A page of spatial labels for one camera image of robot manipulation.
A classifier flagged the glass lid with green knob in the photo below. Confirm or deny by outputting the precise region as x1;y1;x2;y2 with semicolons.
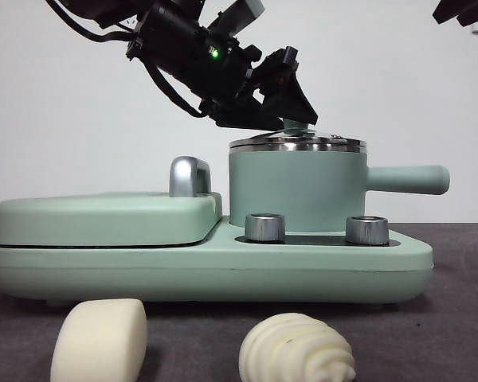
229;118;367;149

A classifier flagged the chrome control knob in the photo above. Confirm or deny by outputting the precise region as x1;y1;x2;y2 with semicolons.
345;215;390;245
245;213;287;243

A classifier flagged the mint green breakfast machine base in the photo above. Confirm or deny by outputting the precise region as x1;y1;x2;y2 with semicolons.
0;216;435;310

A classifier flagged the chrome cover handle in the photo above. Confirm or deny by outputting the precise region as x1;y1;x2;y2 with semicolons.
169;156;213;199

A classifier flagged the mint green griddle cover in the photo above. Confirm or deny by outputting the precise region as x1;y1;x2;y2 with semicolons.
0;191;224;247

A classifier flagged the mint green pot with handle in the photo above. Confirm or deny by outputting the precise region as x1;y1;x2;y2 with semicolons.
227;142;450;235

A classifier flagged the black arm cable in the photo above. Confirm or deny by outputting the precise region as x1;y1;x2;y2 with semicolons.
65;10;139;44
141;59;208;119

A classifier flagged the black control panel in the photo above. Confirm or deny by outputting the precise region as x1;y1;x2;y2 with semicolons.
235;234;402;246

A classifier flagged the smooth white steamed bun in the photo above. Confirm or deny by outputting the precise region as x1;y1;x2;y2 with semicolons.
49;298;149;382

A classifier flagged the spiral white steamed bun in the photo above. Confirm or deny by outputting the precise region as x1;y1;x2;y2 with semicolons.
238;312;358;382

